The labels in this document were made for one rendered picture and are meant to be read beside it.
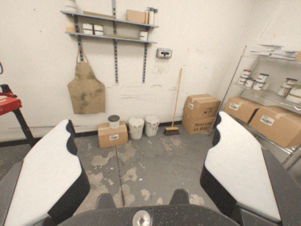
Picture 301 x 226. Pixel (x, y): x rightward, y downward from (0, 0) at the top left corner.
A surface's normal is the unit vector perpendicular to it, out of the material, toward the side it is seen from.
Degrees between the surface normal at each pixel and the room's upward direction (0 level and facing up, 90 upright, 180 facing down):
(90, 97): 89
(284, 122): 87
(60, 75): 90
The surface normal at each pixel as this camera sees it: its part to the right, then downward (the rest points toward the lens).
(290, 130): -0.94, 0.04
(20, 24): 0.33, 0.49
